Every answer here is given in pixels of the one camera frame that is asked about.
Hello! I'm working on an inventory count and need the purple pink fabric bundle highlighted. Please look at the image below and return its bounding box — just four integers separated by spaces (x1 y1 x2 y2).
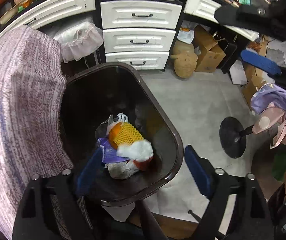
250 82 286 148

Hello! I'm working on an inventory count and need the white fluffy tissue wad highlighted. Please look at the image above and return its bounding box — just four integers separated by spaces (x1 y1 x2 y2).
117 140 154 161

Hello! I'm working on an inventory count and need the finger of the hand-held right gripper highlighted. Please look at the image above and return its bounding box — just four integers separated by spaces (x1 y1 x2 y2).
240 49 286 98
214 4 286 42

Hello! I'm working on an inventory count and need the white corner drawer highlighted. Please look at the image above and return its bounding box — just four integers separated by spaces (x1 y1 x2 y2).
184 0 259 40

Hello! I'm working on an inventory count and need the brown trash bin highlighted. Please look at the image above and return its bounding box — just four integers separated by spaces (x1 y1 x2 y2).
58 62 184 207

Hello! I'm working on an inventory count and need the black table leg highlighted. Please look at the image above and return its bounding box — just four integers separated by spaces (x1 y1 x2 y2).
135 200 168 240

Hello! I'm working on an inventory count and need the white bag with orange print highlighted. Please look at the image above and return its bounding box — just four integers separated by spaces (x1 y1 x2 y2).
177 26 196 44

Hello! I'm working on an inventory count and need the purple striped tablecloth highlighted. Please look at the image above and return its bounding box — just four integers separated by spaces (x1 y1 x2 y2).
0 25 74 240

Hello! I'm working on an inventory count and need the purple snack packet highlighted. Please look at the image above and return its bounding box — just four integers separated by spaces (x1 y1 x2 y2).
97 137 129 164

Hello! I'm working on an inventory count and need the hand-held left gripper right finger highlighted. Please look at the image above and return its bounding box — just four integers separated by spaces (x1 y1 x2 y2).
184 144 276 240

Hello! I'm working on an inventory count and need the wide white drawer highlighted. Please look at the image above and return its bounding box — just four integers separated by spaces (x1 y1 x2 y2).
0 0 96 42

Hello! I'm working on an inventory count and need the orange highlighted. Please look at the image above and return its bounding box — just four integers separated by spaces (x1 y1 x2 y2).
108 121 145 148

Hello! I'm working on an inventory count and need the green cloth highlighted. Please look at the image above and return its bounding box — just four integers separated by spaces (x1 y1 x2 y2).
272 152 286 182

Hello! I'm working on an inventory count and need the white paper sheet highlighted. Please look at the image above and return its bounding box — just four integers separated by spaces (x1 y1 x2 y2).
230 60 248 85

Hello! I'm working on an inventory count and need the yellow stuffed toy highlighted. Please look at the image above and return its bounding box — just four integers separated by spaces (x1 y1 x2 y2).
170 40 198 78

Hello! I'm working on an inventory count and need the white frilly chair cover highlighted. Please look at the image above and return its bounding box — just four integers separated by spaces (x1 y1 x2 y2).
54 21 104 63

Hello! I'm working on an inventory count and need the small cardboard box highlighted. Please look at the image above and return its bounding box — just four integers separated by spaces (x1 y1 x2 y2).
241 62 267 105

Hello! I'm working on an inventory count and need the black round stand base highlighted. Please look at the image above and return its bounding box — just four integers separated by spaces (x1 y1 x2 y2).
219 117 256 159

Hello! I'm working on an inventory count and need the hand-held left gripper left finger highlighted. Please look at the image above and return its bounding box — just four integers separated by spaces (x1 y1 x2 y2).
12 147 106 240

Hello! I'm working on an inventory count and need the black bag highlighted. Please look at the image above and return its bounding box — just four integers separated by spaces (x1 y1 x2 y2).
215 31 238 74

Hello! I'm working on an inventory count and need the cream bowl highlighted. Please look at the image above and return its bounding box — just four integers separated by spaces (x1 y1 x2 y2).
0 5 21 23

